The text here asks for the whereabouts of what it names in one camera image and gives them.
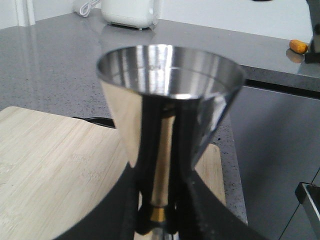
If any steel double jigger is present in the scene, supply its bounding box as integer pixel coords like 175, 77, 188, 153
96, 44, 245, 239

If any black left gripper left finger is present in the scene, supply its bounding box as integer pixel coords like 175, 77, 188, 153
56, 167, 150, 240

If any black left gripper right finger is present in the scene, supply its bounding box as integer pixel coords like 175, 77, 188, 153
176, 171, 265, 240

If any white kitchen appliance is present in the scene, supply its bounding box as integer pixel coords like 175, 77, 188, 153
101, 0, 160, 30

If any white power cord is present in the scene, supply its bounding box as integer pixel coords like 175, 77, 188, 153
72, 0, 102, 18

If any black steel box corner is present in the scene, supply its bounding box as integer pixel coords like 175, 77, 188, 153
295, 182, 320, 232

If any wooden cutting board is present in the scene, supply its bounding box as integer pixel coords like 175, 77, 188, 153
0, 106, 227, 240

